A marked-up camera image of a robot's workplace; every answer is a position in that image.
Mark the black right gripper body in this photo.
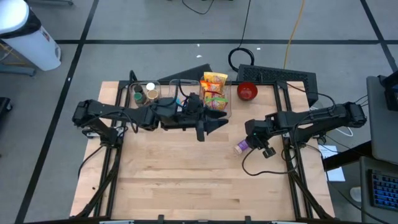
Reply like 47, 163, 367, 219
244, 118, 271, 150

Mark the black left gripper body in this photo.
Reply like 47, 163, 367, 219
159, 105, 208, 142

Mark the yellow green ramen packet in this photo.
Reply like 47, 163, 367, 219
204, 95, 229, 112

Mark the purple label spice jar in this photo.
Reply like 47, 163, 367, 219
233, 139, 250, 156

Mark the orange ramen packet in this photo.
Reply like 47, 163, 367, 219
200, 80, 223, 93

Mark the yellow Maruchan ramen packet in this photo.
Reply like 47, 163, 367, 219
203, 72, 228, 85

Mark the green spice jar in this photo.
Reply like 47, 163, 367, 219
133, 92, 147, 106

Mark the clear plastic bin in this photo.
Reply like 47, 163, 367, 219
167, 78, 201, 108
127, 80, 162, 110
198, 75, 233, 121

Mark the red bowl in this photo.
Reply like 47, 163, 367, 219
237, 82, 259, 101

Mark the black wedge panel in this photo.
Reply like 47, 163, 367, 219
160, 63, 215, 83

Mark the black perforated panel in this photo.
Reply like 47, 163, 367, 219
236, 64, 319, 106

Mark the white paper sheet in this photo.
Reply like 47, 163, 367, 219
317, 144, 346, 183

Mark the black support beam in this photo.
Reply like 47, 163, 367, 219
322, 141, 373, 172

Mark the white computer mouse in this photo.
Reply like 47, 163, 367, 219
349, 186, 362, 203

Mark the grey keyboard table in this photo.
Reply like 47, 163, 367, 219
359, 155, 398, 224

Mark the grey desk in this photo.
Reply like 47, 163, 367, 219
366, 75, 398, 166

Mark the backlit keyboard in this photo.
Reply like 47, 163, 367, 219
368, 169, 398, 212

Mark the black device on desk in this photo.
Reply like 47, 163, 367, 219
378, 70, 398, 112

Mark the white trash bin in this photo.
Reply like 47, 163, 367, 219
0, 0, 62, 72

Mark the black coiled cable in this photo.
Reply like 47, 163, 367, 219
228, 0, 255, 73

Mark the black cable loop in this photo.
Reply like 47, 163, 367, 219
182, 0, 215, 15

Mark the yellow cable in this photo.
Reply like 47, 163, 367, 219
283, 0, 306, 70

